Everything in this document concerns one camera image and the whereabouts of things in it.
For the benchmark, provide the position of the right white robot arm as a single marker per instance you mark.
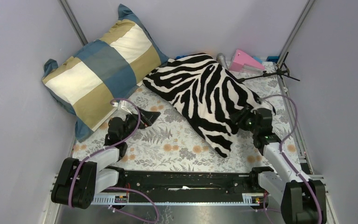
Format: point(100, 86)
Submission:
point(302, 200)

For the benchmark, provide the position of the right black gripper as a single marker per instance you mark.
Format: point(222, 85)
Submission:
point(245, 111)

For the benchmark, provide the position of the blue block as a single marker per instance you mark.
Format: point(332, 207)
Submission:
point(273, 59)

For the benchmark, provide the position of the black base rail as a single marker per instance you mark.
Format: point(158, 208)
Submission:
point(147, 183)

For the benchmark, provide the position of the blue yellow checked pillow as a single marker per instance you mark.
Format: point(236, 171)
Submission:
point(105, 69)

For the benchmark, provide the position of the zebra and grey pillowcase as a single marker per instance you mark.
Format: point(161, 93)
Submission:
point(205, 94)

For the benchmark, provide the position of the black mini tripod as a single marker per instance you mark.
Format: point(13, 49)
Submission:
point(281, 71)

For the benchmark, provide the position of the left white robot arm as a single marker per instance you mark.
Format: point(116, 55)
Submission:
point(78, 182)

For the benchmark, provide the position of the pink triangular block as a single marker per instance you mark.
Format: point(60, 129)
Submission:
point(243, 61)

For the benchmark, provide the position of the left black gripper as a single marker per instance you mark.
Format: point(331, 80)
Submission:
point(148, 117)

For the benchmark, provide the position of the grey microphone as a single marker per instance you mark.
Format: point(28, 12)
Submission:
point(222, 60)

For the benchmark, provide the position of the white slotted cable duct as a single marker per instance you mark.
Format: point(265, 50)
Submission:
point(181, 199)

